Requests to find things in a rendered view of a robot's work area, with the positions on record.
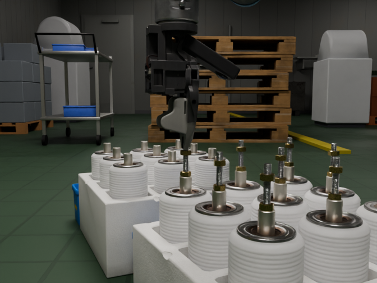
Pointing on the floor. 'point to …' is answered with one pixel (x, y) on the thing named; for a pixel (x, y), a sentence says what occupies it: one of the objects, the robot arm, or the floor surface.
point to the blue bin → (76, 201)
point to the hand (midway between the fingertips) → (188, 141)
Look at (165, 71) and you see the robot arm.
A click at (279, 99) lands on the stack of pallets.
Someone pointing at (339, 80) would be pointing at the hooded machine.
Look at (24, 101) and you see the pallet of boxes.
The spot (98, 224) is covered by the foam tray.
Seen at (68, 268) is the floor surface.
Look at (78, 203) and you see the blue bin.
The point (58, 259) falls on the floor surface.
